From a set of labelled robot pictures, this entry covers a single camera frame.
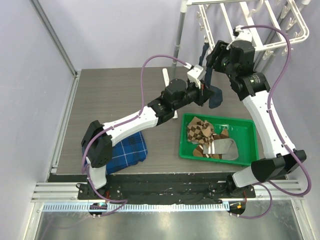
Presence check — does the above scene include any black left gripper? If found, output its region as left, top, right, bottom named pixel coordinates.
left=173, top=80, right=215, bottom=112

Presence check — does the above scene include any dark navy patterned sock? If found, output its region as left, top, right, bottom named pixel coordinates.
left=198, top=42, right=224, bottom=109

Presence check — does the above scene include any brown argyle sock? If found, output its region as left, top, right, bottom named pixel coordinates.
left=200, top=120, right=215, bottom=146
left=187, top=116, right=207, bottom=144

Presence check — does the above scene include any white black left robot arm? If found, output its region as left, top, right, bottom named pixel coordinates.
left=81, top=79, right=215, bottom=200

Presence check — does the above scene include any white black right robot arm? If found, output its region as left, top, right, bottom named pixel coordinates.
left=206, top=40, right=307, bottom=198

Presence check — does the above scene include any white plastic clip hanger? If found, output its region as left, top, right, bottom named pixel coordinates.
left=197, top=0, right=308, bottom=56

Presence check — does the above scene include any grey white drying rack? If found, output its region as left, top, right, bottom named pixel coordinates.
left=161, top=0, right=311, bottom=120

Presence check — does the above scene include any green plastic tray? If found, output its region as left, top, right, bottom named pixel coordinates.
left=179, top=113, right=259, bottom=167

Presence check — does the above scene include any blue plaid folded cloth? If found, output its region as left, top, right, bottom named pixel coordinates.
left=106, top=131, right=148, bottom=175

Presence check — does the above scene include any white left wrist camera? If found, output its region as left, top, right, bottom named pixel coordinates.
left=187, top=64, right=206, bottom=89

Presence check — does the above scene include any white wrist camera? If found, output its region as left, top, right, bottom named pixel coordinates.
left=232, top=25, right=253, bottom=43
left=187, top=64, right=206, bottom=89

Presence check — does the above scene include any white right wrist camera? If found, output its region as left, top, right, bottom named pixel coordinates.
left=232, top=25, right=253, bottom=43

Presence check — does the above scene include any white slotted cable duct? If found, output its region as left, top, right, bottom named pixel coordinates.
left=42, top=201, right=230, bottom=212

